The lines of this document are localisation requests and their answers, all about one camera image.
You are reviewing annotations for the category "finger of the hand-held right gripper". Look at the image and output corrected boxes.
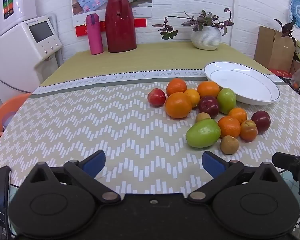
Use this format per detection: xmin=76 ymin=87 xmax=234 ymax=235
xmin=272 ymin=152 xmax=300 ymax=197

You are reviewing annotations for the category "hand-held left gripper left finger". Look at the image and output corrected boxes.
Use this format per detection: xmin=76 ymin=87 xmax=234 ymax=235
xmin=20 ymin=150 xmax=121 ymax=203

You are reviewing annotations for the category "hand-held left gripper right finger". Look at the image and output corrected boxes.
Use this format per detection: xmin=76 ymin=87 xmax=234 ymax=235
xmin=187 ymin=151 xmax=287 ymax=204

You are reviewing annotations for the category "brown kiwi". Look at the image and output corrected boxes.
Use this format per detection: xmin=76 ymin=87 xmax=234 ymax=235
xmin=220 ymin=135 xmax=239 ymax=155
xmin=195 ymin=112 xmax=212 ymax=123

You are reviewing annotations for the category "large green mango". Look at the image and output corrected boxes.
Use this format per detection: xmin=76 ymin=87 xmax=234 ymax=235
xmin=185 ymin=119 xmax=221 ymax=148

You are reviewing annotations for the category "small tangerine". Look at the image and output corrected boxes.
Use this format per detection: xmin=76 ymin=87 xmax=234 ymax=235
xmin=228 ymin=107 xmax=248 ymax=124
xmin=217 ymin=116 xmax=241 ymax=139

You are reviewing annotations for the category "dark red plum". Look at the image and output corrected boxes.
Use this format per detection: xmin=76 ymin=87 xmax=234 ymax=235
xmin=198 ymin=96 xmax=220 ymax=119
xmin=251 ymin=110 xmax=271 ymax=133

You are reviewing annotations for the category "red orange persimmon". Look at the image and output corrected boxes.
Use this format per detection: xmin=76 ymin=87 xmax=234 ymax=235
xmin=240 ymin=119 xmax=258 ymax=142

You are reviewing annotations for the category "small green mango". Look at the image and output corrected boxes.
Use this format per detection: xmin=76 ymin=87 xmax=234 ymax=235
xmin=217 ymin=88 xmax=237 ymax=115

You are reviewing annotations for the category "large orange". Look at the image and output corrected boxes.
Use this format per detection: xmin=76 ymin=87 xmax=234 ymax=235
xmin=165 ymin=92 xmax=192 ymax=119

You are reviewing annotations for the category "small yellow orange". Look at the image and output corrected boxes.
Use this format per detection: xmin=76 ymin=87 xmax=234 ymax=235
xmin=184 ymin=89 xmax=201 ymax=108

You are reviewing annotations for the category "red yellow peach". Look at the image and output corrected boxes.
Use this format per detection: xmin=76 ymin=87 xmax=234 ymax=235
xmin=147 ymin=88 xmax=166 ymax=107

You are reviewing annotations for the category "white plate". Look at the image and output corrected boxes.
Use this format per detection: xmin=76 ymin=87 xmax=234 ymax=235
xmin=204 ymin=62 xmax=281 ymax=105

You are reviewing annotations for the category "chevron patterned tablecloth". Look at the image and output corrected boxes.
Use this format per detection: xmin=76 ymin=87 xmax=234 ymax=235
xmin=0 ymin=42 xmax=300 ymax=230

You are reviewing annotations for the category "red packet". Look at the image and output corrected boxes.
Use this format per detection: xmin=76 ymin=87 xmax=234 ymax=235
xmin=269 ymin=69 xmax=294 ymax=78

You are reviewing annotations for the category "cardboard box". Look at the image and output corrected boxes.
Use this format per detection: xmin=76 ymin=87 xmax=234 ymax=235
xmin=254 ymin=26 xmax=297 ymax=71

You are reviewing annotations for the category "orange chair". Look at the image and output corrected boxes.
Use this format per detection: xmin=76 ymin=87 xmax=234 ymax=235
xmin=0 ymin=92 xmax=32 ymax=138

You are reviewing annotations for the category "purple leaf plant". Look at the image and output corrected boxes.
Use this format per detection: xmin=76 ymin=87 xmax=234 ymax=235
xmin=274 ymin=17 xmax=298 ymax=47

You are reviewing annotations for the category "pink bottle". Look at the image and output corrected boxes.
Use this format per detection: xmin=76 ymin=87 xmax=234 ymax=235
xmin=86 ymin=13 xmax=104 ymax=55

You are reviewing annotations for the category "potted plant in white pot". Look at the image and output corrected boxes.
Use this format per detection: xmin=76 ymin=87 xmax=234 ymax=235
xmin=152 ymin=8 xmax=235 ymax=51

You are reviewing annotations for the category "white water dispenser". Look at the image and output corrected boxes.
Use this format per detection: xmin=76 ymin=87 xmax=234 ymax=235
xmin=0 ymin=15 xmax=63 ymax=100

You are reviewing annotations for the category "red thermos jug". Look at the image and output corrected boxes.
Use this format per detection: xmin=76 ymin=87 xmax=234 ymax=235
xmin=105 ymin=0 xmax=137 ymax=53

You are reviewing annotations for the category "thin grey cable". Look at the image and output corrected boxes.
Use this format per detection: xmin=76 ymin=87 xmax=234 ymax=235
xmin=0 ymin=69 xmax=32 ymax=93

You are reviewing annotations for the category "white wall pipe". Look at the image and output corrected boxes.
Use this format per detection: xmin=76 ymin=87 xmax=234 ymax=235
xmin=229 ymin=0 xmax=237 ymax=47

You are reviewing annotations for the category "white wall water purifier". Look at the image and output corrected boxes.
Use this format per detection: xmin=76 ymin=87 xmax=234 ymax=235
xmin=0 ymin=0 xmax=37 ymax=42

